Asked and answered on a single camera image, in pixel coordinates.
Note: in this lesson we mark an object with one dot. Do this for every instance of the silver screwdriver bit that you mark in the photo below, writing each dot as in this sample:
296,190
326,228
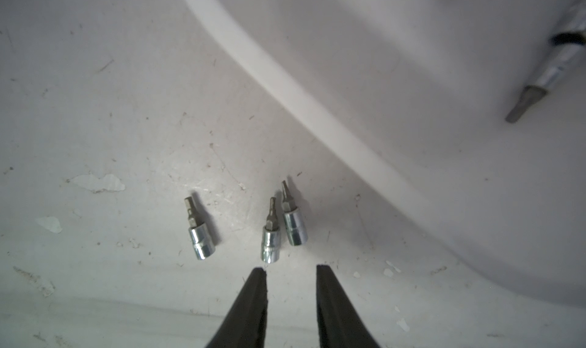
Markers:
202,241
294,223
271,235
567,50

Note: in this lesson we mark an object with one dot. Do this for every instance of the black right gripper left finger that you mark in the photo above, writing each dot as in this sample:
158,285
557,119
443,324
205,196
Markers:
245,323

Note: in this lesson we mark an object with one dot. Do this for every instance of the white plastic storage box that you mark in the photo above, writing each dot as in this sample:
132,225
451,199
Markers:
412,95

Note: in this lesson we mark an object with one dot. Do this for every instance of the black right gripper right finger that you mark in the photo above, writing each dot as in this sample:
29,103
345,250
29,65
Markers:
339,324

